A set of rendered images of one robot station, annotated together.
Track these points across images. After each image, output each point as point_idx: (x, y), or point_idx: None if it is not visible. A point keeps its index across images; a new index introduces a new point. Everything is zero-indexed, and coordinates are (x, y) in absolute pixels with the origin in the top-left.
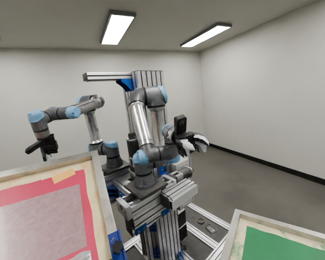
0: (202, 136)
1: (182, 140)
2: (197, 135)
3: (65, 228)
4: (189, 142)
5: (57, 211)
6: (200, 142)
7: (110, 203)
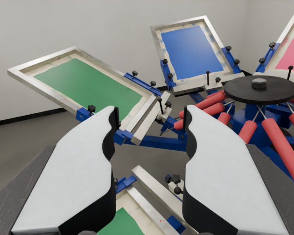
0: (73, 139)
1: (248, 196)
2: (62, 181)
3: None
4: (196, 127)
5: None
6: (114, 150)
7: None
